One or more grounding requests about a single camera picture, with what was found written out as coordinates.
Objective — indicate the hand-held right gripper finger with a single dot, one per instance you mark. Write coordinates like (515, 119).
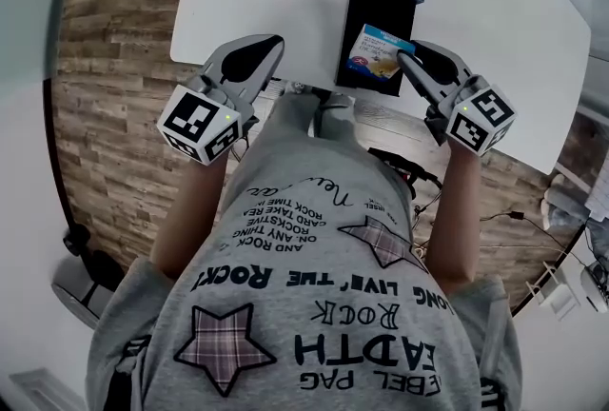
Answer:
(418, 78)
(442, 66)

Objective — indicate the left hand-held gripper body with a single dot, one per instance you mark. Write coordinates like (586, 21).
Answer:
(190, 123)

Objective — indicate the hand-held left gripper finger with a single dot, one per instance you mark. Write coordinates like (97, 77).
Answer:
(259, 88)
(216, 59)

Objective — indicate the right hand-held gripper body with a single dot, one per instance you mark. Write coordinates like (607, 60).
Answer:
(480, 123)

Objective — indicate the blue and white cardboard box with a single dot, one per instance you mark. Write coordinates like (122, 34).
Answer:
(376, 52)

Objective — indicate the person's right forearm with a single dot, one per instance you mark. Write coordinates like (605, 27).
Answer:
(457, 219)

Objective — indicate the person's left forearm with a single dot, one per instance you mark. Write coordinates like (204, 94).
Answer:
(190, 219)

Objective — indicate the person's grey trousers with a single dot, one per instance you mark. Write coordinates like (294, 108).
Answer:
(295, 119)

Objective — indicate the white checked tablecloth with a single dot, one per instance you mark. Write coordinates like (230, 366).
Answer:
(599, 200)

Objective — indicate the white wooden rack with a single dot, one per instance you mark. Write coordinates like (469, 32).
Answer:
(554, 292)

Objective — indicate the black and grey floor stand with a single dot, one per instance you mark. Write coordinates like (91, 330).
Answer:
(81, 285)

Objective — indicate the person's grey printed t-shirt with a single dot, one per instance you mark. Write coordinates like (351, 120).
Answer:
(309, 304)

